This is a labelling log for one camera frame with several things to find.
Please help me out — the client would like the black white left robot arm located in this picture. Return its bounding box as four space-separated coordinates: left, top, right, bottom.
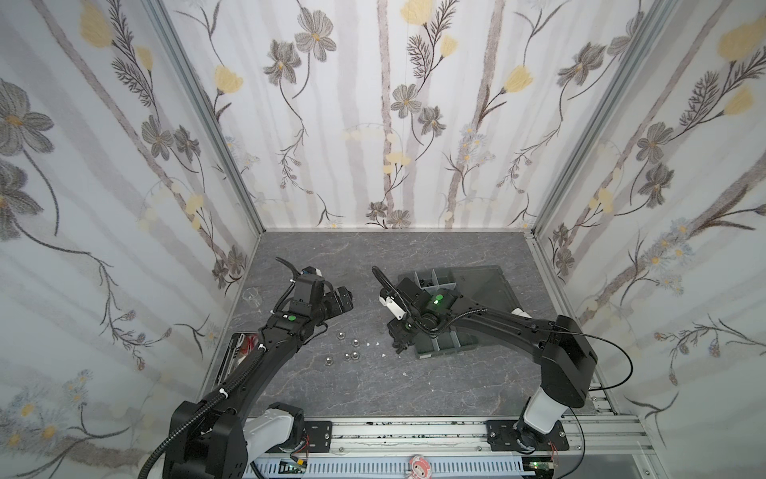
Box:
138 257 353 478

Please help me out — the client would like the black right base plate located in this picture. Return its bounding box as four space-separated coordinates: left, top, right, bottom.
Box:
485 420 570 455

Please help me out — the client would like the metal tool tray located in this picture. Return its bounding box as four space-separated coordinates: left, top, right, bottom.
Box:
215 333 259 383

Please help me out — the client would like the clear plastic cup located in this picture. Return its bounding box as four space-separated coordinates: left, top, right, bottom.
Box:
241 287 263 309

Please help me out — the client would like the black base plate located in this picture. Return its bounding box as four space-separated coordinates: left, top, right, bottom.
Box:
295 420 333 454
485 420 570 455

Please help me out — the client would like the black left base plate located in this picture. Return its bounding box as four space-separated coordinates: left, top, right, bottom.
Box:
295 420 333 454

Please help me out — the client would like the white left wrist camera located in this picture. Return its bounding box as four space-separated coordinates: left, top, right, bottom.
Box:
298 267 324 281

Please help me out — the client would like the green plastic organizer box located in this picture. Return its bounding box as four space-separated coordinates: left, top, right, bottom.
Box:
380 265 531 358

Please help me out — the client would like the pink figurine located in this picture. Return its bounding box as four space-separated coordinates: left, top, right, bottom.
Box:
406 455 433 479

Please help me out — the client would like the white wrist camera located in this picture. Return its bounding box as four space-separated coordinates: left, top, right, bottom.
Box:
379 297 406 321
298 267 324 281

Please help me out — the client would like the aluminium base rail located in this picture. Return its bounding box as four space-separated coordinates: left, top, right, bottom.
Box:
245 414 668 478

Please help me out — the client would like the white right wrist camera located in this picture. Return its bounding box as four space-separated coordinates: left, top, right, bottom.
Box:
379 297 406 321

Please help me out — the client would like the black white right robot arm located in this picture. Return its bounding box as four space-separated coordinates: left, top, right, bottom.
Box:
379 277 598 454

